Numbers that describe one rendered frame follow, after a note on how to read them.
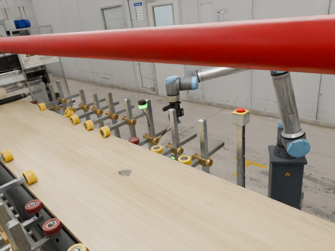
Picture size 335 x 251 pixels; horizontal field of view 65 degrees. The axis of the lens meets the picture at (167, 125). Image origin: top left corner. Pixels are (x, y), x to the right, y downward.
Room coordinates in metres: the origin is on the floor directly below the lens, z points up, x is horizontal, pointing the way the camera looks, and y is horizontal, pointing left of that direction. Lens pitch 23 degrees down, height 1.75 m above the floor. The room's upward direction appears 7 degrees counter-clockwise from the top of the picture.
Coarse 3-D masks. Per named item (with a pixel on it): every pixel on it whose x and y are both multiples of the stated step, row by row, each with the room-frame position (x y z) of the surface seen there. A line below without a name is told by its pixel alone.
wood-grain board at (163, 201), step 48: (0, 144) 2.00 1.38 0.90; (48, 144) 1.88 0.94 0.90; (96, 144) 1.77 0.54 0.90; (48, 192) 1.24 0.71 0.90; (96, 192) 1.18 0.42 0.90; (144, 192) 1.13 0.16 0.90; (192, 192) 1.08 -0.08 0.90; (240, 192) 1.03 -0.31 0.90; (96, 240) 0.85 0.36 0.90; (144, 240) 0.81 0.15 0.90; (192, 240) 0.78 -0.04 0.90; (240, 240) 0.75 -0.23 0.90; (288, 240) 0.73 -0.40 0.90
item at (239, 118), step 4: (232, 112) 1.29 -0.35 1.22; (236, 112) 1.28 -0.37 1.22; (240, 112) 1.27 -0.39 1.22; (244, 112) 1.27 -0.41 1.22; (248, 112) 1.28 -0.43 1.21; (232, 116) 1.29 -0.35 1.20; (236, 116) 1.27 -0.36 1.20; (240, 116) 1.25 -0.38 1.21; (244, 116) 1.25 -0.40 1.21; (248, 116) 1.28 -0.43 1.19; (232, 120) 1.29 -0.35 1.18; (236, 120) 1.27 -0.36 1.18; (240, 120) 1.25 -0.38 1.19; (244, 120) 1.25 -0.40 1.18; (248, 120) 1.28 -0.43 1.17; (236, 124) 1.27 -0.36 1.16; (240, 124) 1.25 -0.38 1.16; (244, 124) 1.25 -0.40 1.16
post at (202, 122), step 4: (200, 120) 1.48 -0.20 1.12; (204, 120) 1.47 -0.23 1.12; (200, 124) 1.47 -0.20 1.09; (204, 124) 1.47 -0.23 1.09; (200, 128) 1.47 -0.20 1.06; (204, 128) 1.47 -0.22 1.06; (200, 132) 1.47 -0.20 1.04; (204, 132) 1.46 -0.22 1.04; (200, 136) 1.48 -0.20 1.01; (204, 136) 1.46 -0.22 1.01; (200, 140) 1.48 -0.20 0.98; (204, 140) 1.46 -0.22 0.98; (200, 144) 1.48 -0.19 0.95; (204, 144) 1.46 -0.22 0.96; (200, 148) 1.48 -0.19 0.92; (204, 148) 1.46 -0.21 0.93; (204, 152) 1.46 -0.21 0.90; (204, 156) 1.46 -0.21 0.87; (208, 156) 1.48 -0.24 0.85; (204, 168) 1.47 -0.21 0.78; (208, 168) 1.48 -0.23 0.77; (208, 172) 1.47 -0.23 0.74
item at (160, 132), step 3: (168, 126) 2.02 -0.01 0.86; (162, 129) 1.98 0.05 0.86; (165, 129) 1.98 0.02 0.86; (156, 132) 1.94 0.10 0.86; (159, 132) 1.93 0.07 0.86; (162, 132) 1.95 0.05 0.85; (156, 135) 1.91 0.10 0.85; (159, 135) 1.93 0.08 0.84; (144, 138) 1.85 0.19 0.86; (147, 138) 1.85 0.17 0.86; (141, 141) 1.81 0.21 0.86; (144, 141) 1.82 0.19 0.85; (147, 141) 1.84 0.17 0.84; (138, 144) 1.78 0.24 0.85; (141, 144) 1.80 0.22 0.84
